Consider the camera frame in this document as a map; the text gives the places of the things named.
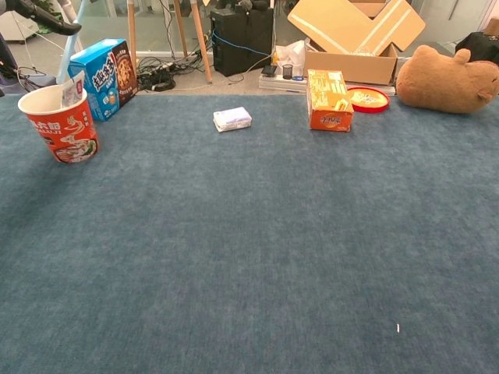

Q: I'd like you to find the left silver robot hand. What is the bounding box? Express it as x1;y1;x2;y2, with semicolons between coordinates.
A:
5;0;83;36

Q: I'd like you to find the light blue toothbrush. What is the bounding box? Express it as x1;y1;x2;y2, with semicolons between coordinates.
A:
55;0;90;86

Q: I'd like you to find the white toothpaste tube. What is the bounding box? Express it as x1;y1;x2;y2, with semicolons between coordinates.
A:
61;69;87;108

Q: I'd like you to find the white cabinet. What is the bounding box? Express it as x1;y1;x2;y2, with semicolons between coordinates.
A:
0;9;40;42

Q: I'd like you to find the dark blue padded chair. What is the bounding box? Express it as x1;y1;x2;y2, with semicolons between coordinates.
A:
0;33;62;95

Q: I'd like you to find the blue cookie box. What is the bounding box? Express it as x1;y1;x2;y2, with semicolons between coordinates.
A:
66;37;138;122

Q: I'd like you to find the wooden stand leg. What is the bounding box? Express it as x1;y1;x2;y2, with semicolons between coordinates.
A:
126;0;138;71
189;0;214;84
173;0;189;58

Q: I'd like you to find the red instant noodle cup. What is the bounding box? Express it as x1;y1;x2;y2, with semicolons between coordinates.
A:
16;83;101;164

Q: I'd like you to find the black computer tower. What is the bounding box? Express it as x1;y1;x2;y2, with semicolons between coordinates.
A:
209;7;274;78

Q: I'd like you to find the small white tissue pack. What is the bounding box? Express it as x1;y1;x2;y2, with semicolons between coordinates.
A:
212;106;253;134

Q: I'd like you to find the white plastic bag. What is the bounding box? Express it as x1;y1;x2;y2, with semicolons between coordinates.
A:
274;38;307;77

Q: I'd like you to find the orange snack box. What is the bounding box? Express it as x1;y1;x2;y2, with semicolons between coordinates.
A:
306;69;355;133

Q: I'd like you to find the brown cardboard box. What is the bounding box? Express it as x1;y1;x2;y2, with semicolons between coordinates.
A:
287;0;426;86

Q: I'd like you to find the blue felt table cloth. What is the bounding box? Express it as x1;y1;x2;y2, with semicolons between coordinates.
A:
0;93;499;374

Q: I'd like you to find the red round tin lid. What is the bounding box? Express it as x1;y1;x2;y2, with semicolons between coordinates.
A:
345;86;391;115

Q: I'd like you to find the brown capybara plush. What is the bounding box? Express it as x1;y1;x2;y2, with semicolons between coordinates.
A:
395;44;499;115

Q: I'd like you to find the black cloth covered object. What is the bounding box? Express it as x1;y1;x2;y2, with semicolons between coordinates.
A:
455;31;499;65

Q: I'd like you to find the black floor cable bundle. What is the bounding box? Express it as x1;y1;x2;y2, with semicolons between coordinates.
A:
136;54;214;93

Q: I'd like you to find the blue network cable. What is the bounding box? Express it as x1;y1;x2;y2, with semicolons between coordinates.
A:
212;30;274;58

